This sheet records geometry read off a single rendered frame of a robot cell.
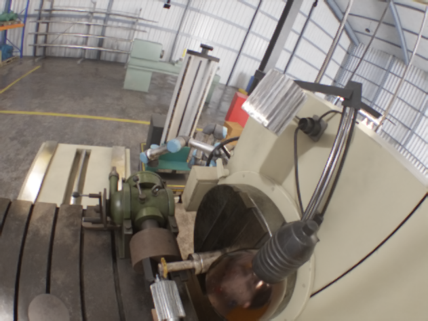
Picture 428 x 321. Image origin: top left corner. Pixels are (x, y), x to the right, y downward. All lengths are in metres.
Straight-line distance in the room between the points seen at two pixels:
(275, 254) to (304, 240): 0.04
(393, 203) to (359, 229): 0.10
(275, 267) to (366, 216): 0.30
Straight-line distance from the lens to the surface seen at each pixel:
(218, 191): 0.76
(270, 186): 0.65
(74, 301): 0.96
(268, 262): 0.27
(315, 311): 0.66
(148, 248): 0.71
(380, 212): 0.50
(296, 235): 0.25
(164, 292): 0.71
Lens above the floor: 1.91
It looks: 31 degrees down
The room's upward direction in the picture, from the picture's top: 23 degrees clockwise
